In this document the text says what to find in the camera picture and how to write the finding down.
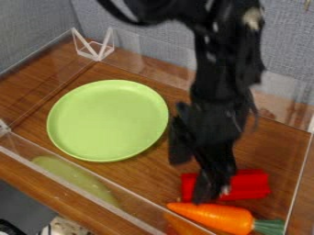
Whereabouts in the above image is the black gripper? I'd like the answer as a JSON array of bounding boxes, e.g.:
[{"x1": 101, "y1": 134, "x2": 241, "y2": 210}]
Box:
[{"x1": 168, "y1": 91, "x2": 259, "y2": 205}]

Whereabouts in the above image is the orange toy carrot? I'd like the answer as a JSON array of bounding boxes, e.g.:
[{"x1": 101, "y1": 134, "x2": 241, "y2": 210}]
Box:
[{"x1": 167, "y1": 202, "x2": 284, "y2": 235}]

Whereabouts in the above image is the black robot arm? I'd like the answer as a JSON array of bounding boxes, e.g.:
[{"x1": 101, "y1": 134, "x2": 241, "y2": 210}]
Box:
[{"x1": 97, "y1": 0, "x2": 264, "y2": 205}]

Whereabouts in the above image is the green plastic plate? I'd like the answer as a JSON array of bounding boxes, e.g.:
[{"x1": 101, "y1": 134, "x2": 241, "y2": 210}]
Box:
[{"x1": 46, "y1": 80, "x2": 169, "y2": 162}]

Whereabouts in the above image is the red toy pepper block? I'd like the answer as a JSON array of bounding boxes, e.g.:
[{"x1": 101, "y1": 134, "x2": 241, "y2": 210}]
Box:
[{"x1": 180, "y1": 169, "x2": 271, "y2": 202}]

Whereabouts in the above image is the clear acrylic enclosure wall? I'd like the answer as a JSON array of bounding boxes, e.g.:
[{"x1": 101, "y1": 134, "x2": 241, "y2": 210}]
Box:
[{"x1": 0, "y1": 28, "x2": 314, "y2": 235}]

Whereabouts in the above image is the clear acrylic corner bracket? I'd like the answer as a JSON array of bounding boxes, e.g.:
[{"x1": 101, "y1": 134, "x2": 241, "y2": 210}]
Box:
[{"x1": 70, "y1": 28, "x2": 114, "y2": 62}]

